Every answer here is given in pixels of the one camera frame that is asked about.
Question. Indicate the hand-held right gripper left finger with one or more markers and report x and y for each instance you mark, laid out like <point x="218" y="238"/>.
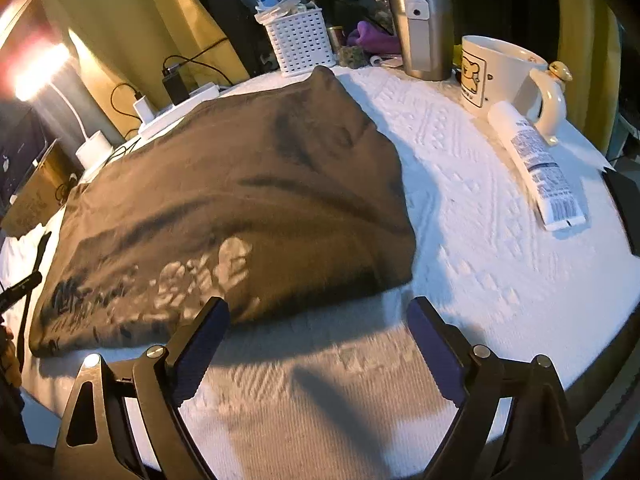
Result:
<point x="200" y="355"/>

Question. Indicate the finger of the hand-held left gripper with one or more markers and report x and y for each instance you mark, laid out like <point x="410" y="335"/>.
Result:
<point x="22" y="287"/>

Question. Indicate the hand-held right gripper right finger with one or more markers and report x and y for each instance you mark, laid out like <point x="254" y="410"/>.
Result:
<point x="435" y="355"/>

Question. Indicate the brown t-shirt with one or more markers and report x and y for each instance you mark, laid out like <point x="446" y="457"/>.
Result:
<point x="240" y="195"/>

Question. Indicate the person's left hand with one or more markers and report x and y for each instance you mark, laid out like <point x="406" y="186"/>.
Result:
<point x="7" y="355"/>

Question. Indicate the white textured quilt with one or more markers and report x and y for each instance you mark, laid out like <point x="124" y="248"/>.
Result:
<point x="490" y="280"/>

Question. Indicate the cardboard box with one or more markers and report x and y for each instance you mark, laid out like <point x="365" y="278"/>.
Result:
<point x="37" y="195"/>

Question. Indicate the white desk lamp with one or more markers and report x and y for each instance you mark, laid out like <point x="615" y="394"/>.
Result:
<point x="92" y="147"/>

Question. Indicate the white tube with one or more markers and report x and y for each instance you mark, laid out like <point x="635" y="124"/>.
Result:
<point x="537" y="165"/>

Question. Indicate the white charger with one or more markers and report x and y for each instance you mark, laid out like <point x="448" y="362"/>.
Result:
<point x="145" y="107"/>

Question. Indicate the white power strip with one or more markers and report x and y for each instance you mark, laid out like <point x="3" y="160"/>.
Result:
<point x="170" y="112"/>

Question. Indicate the black flat device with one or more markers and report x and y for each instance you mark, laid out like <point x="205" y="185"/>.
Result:
<point x="627" y="210"/>

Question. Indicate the black charger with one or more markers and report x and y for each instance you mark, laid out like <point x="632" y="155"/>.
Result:
<point x="176" y="85"/>

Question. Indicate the cream mug with bear print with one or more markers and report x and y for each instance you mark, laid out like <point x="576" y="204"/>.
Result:
<point x="500" y="77"/>

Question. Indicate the small white object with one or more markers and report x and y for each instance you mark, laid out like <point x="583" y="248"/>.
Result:
<point x="382" y="61"/>

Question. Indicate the yellow packet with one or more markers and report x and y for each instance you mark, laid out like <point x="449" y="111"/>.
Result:
<point x="457" y="55"/>

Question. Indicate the yellow curtain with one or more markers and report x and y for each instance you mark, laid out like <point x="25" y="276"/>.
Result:
<point x="150" y="15"/>
<point x="580" y="20"/>

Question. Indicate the grey green fuzzy lump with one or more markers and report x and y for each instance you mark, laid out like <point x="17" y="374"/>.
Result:
<point x="354" y="56"/>

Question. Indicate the purple cloth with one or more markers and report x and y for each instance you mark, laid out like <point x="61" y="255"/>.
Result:
<point x="372" y="37"/>

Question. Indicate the steel tumbler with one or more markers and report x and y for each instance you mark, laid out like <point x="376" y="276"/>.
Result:
<point x="422" y="30"/>

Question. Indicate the white plastic basket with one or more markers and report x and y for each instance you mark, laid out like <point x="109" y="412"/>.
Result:
<point x="300" y="42"/>

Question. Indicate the dark small can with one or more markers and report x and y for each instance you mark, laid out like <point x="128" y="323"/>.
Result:
<point x="336" y="37"/>

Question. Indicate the clear jar with white lid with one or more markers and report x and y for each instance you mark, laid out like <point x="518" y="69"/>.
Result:
<point x="384" y="12"/>

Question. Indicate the blue white packet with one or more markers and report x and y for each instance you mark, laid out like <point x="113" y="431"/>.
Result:
<point x="267" y="2"/>

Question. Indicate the white plastic wrappers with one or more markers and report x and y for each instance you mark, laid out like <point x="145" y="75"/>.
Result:
<point x="290" y="5"/>

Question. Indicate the black frame post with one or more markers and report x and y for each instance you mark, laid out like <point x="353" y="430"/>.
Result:
<point x="227" y="10"/>

